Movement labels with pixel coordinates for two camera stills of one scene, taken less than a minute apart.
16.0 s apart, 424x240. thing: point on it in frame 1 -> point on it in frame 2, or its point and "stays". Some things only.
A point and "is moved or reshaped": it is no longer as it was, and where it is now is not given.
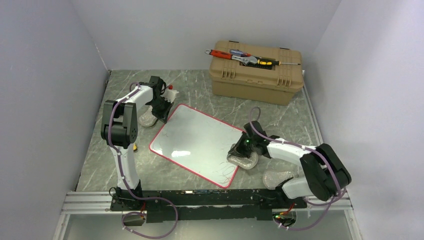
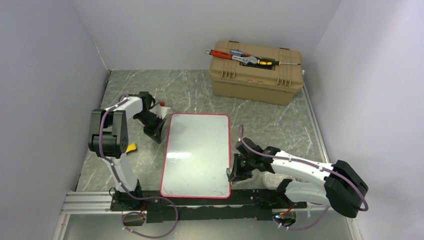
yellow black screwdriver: [261, 61] stays
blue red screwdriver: [238, 52] stays
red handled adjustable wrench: [248, 59] stays
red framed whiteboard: [199, 143] is moved or reshaped
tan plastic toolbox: [257, 83] stays
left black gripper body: [161, 107] -> [151, 122]
